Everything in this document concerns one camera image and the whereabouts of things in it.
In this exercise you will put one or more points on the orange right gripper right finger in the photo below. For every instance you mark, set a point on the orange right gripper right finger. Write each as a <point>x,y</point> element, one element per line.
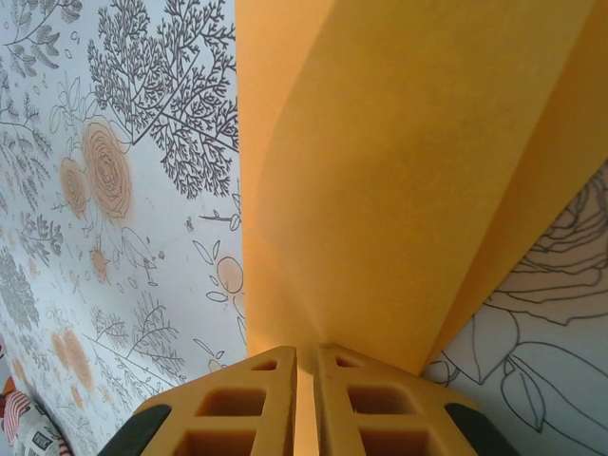
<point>332,408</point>

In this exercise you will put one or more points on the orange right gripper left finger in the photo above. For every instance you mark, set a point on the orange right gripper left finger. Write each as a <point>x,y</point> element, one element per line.
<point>275,408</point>

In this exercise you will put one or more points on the orange square paper sheet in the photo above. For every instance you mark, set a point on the orange square paper sheet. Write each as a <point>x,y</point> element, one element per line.
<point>380,166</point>

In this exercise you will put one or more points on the floral printed tablecloth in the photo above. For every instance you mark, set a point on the floral printed tablecloth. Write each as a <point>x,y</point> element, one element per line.
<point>142,237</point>

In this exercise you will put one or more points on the red striped fabric pouch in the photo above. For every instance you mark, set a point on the red striped fabric pouch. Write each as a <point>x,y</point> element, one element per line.
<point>24,427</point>

